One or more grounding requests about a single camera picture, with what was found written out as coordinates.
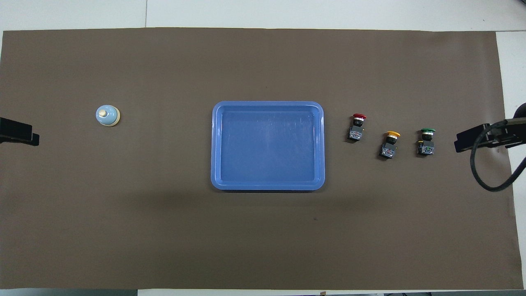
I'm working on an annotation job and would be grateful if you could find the blue plastic tray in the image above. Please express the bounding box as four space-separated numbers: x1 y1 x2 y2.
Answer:
210 101 326 191

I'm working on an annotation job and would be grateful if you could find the red push button switch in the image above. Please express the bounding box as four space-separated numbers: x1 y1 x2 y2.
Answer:
348 113 367 142

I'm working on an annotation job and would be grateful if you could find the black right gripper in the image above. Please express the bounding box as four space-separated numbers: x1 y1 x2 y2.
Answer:
454 120 526 153

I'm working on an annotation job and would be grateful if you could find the brown table mat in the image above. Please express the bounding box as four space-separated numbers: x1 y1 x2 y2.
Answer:
0 27 524 291

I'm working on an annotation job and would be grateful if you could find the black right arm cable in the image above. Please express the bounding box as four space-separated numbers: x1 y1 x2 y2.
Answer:
470 118 526 192

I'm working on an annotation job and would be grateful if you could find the yellow push button switch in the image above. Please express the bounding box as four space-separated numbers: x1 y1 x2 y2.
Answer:
378 131 401 160

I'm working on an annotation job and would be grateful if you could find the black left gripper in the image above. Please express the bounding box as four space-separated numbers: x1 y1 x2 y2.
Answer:
0 117 40 146

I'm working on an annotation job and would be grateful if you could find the light blue desk bell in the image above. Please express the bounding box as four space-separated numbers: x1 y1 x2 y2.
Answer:
95 104 121 127

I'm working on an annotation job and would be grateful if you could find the green push button switch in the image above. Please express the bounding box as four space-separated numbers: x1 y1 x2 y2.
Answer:
417 128 436 156

